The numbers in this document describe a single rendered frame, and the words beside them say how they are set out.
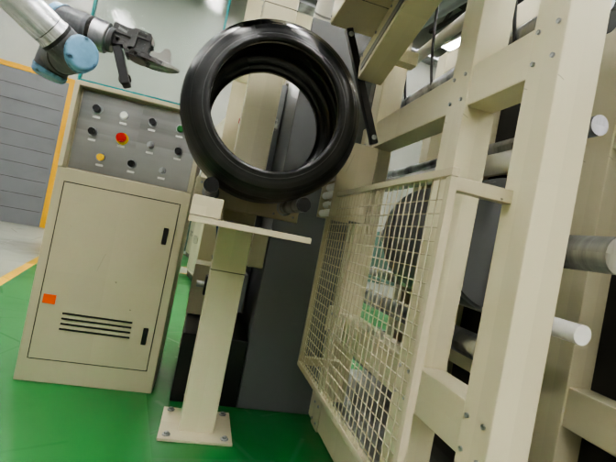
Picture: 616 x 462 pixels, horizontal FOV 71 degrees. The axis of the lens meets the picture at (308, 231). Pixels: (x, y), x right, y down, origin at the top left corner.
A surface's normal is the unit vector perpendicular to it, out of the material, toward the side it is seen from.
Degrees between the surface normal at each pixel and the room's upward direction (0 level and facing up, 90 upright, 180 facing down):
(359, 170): 90
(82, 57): 92
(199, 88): 91
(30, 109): 90
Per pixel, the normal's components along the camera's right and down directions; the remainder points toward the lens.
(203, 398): 0.22, 0.02
